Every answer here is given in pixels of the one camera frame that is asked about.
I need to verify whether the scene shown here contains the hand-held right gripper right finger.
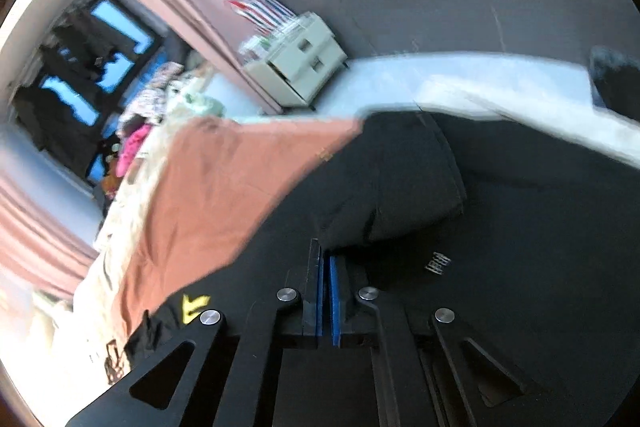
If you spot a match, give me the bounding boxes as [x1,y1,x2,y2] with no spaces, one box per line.
[325,254,551,427]

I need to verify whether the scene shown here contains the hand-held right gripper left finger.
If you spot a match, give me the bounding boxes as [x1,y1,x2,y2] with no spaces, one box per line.
[65,239,325,427]

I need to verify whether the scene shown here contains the black garment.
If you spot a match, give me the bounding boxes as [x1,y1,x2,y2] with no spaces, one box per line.
[107,109,640,427]

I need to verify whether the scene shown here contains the brown bed sheet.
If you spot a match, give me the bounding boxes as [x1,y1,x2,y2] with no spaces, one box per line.
[112,116,367,344]

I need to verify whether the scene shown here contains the cream quilt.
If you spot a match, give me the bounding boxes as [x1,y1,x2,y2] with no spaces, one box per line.
[70,107,201,358]

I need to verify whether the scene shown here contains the pale green cloth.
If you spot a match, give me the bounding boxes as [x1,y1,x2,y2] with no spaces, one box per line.
[182,89,226,118]

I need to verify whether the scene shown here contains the brown plush toy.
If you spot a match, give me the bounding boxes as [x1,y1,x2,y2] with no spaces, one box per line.
[100,174,123,200]

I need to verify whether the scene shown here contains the white drawer cabinet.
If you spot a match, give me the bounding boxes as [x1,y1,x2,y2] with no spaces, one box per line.
[242,12,349,108]

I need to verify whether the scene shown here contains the pink plush toy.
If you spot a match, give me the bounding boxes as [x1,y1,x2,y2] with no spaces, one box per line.
[116,124,152,178]

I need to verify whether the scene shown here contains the clear striped storage box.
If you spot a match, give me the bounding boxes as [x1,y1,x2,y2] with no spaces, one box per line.
[225,0,302,58]

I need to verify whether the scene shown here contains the window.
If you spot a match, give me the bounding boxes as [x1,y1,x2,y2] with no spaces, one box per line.
[15,0,167,188]

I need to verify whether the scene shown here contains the dark fuzzy object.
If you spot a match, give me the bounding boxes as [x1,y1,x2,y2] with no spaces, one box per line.
[589,46,640,118]

